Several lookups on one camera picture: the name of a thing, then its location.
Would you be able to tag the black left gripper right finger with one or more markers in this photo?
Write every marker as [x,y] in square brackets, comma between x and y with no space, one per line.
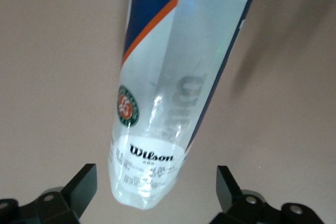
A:
[228,195]

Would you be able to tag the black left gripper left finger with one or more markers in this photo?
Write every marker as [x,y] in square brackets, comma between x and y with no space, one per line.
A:
[77,195]

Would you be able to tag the clear Wilson tennis ball can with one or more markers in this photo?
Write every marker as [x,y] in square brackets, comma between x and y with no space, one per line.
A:
[183,77]

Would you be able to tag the brown table mat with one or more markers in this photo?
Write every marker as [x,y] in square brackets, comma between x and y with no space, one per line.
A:
[52,51]

